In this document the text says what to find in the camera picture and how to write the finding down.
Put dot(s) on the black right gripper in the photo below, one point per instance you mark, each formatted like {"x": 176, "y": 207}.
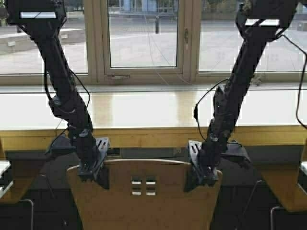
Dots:
{"x": 204, "y": 156}

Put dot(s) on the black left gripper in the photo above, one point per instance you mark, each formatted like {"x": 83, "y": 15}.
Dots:
{"x": 91, "y": 152}

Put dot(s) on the wooden chair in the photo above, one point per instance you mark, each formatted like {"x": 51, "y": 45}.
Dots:
{"x": 24, "y": 171}
{"x": 144, "y": 194}
{"x": 284, "y": 181}

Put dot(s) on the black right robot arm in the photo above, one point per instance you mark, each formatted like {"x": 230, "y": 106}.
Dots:
{"x": 259, "y": 22}

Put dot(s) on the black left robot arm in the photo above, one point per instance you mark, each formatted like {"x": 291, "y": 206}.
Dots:
{"x": 42, "y": 21}

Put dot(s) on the long wooden counter table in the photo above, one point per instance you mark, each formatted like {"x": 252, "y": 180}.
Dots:
{"x": 151, "y": 119}

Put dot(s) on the left base platform edge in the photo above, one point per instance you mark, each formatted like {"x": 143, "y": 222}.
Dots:
{"x": 6, "y": 180}

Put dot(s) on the base platform edge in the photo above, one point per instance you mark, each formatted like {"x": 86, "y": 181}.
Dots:
{"x": 303, "y": 169}
{"x": 6, "y": 180}

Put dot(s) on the right base platform edge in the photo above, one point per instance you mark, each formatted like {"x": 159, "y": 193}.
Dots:
{"x": 303, "y": 169}

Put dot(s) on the black bollard outside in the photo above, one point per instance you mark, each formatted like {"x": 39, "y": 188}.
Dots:
{"x": 157, "y": 20}

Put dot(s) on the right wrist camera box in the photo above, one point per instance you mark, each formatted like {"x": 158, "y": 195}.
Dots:
{"x": 237, "y": 153}

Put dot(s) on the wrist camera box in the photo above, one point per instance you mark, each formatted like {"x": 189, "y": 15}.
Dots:
{"x": 237, "y": 153}
{"x": 58, "y": 147}

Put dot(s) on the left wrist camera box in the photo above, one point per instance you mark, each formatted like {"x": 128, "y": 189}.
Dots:
{"x": 58, "y": 147}

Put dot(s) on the white window frame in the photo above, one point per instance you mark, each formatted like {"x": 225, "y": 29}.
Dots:
{"x": 114, "y": 42}

